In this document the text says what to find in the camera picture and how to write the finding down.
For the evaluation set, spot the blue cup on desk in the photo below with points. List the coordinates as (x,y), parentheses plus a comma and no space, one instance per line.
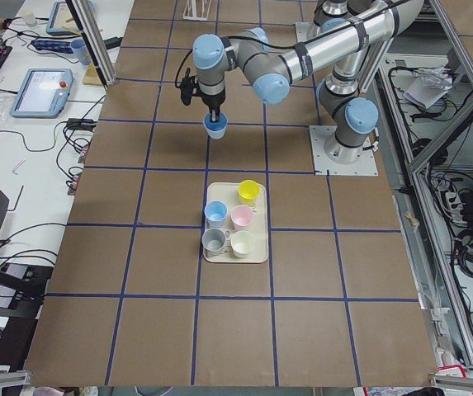
(80,51)

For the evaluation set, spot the yellow cup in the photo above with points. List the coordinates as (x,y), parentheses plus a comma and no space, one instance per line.
(248,191)

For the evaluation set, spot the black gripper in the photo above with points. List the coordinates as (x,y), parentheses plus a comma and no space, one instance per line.
(213,101)

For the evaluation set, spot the pink cup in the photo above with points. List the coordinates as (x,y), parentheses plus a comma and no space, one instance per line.
(242,217)

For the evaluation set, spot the aluminium frame post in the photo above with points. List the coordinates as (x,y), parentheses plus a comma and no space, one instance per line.
(87,26)

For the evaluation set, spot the far teach pendant tablet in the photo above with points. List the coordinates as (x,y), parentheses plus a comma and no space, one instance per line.
(60,21)

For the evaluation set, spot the cream white cup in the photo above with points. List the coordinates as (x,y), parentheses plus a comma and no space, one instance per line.
(242,243)

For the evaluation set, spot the teach pendant tablet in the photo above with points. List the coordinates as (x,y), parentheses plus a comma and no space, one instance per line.
(60,21)
(43,93)

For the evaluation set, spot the near teach pendant tablet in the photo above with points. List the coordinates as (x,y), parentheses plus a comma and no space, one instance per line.
(43,93)

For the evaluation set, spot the plaid blue pencil case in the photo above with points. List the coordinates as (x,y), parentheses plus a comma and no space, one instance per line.
(56,46)

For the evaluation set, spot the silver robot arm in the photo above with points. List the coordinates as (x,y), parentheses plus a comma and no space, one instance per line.
(341,43)
(326,10)

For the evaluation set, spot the crumpled white paper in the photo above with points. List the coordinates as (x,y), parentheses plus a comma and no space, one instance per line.
(429,85)

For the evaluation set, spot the light blue cup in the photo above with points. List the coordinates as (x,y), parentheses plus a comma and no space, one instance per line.
(215,213)

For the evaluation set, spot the grey cup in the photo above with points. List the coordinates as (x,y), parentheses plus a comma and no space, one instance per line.
(213,241)

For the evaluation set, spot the beige plastic tray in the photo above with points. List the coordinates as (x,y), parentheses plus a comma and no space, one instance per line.
(227,192)

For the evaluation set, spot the black power adapter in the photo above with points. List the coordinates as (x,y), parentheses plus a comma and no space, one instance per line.
(80,124)

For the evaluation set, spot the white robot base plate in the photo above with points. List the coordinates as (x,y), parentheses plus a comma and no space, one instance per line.
(330,158)

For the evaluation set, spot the wooden mug tree stand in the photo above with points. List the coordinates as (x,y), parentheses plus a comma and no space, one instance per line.
(91,77)

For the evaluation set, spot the white wire cup rack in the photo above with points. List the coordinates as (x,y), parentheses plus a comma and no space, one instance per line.
(197,10)

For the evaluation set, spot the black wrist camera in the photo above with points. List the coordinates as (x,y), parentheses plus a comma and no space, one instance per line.
(188,88)

